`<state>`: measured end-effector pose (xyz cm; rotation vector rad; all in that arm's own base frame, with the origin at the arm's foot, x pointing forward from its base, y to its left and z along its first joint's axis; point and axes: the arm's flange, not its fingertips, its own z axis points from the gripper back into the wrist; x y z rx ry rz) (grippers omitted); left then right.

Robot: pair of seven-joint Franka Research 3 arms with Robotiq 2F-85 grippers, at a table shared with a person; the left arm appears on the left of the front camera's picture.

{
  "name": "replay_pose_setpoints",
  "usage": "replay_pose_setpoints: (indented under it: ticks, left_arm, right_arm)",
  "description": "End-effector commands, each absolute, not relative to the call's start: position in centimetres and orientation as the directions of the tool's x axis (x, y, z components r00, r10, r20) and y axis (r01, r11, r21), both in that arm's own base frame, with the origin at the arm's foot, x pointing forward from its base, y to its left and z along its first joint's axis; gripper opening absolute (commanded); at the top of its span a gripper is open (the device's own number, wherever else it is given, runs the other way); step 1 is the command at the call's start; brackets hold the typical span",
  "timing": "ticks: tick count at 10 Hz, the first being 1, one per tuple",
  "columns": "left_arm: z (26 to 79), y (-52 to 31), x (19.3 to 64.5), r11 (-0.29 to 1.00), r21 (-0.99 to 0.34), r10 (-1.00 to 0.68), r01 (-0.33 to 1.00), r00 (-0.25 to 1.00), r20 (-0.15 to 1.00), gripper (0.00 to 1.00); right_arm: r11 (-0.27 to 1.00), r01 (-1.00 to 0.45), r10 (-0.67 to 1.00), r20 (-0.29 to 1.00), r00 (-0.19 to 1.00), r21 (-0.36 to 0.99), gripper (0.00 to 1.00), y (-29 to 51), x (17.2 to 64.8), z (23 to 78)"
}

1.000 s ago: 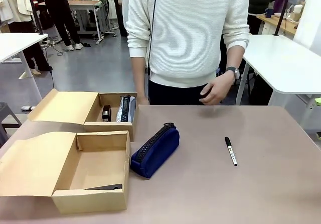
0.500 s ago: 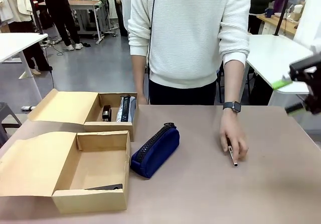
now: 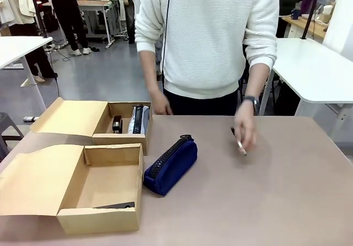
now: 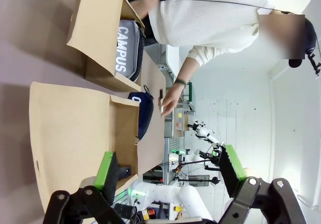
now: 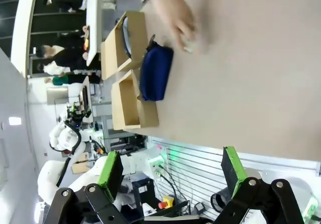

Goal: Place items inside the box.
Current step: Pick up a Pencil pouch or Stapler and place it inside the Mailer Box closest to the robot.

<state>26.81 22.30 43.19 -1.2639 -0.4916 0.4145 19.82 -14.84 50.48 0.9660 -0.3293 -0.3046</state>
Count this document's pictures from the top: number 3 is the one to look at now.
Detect background person in black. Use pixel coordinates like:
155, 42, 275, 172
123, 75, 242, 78
40, 0, 92, 56

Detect person's right forearm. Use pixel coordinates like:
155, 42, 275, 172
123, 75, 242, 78
138, 49, 164, 95

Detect person's right hand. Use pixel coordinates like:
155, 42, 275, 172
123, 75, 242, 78
150, 90, 174, 116

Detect person's left hand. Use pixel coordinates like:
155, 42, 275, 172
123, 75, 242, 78
233, 101, 260, 152

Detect small dark stapler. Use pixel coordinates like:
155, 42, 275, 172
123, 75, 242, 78
111, 115, 124, 134

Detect purple garment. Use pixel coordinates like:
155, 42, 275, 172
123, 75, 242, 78
299, 0, 322, 15

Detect white hanging garment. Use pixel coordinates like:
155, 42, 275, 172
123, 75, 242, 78
0, 0, 17, 28

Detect blue zippered pencil case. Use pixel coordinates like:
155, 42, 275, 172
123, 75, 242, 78
143, 134, 199, 196

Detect person's left forearm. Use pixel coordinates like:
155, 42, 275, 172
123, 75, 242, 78
244, 63, 270, 99

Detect grey workbench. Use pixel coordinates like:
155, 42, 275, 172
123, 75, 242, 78
76, 0, 120, 50

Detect black trousers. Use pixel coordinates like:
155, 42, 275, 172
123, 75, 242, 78
163, 88, 240, 116

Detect wooden desk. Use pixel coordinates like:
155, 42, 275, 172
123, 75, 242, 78
281, 13, 331, 41

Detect grey zippered pencil case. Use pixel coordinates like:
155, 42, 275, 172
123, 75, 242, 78
128, 104, 151, 135

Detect white table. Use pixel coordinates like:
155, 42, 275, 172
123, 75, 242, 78
0, 35, 54, 111
259, 38, 353, 136

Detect person in white sweater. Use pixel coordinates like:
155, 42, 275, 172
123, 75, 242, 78
134, 0, 280, 100

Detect cream hanging jacket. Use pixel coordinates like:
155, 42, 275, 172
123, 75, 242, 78
16, 0, 37, 25

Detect white cylinder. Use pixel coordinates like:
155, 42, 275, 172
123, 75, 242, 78
322, 4, 335, 23

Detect black pole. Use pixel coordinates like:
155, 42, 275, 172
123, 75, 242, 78
301, 0, 324, 40
27, 0, 50, 39

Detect black cable on sweater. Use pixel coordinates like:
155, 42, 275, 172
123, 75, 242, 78
161, 0, 174, 85

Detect white panel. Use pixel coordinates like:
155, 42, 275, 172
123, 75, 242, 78
322, 0, 353, 58

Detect dark wristwatch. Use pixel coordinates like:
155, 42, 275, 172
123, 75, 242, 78
244, 95, 261, 114

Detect background person dark trousers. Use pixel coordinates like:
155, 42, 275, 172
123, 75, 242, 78
9, 22, 58, 83

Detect brown cardboard box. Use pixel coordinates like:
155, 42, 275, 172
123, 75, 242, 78
0, 143, 145, 236
29, 97, 153, 156

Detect grey stool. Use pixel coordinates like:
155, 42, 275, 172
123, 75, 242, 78
0, 112, 25, 163

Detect black and white marker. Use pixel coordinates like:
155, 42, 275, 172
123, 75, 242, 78
230, 126, 248, 156

